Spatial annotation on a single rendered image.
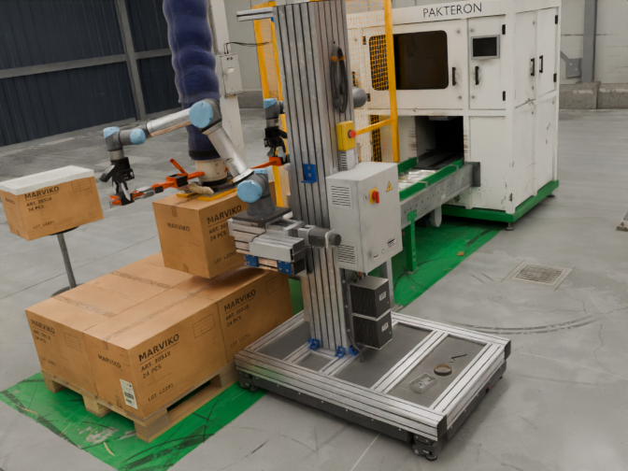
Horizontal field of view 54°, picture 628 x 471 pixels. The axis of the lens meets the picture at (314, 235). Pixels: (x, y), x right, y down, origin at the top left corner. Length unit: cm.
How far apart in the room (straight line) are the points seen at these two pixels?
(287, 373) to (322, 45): 165
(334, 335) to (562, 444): 123
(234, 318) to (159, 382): 58
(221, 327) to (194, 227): 59
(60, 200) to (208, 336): 205
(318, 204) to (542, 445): 155
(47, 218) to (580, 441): 387
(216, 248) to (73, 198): 194
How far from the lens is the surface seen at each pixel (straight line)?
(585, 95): 1182
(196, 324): 343
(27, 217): 504
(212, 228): 341
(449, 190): 534
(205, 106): 298
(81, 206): 518
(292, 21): 303
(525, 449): 316
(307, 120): 305
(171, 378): 341
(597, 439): 328
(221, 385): 369
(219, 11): 500
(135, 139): 316
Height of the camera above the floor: 195
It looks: 19 degrees down
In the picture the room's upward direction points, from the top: 6 degrees counter-clockwise
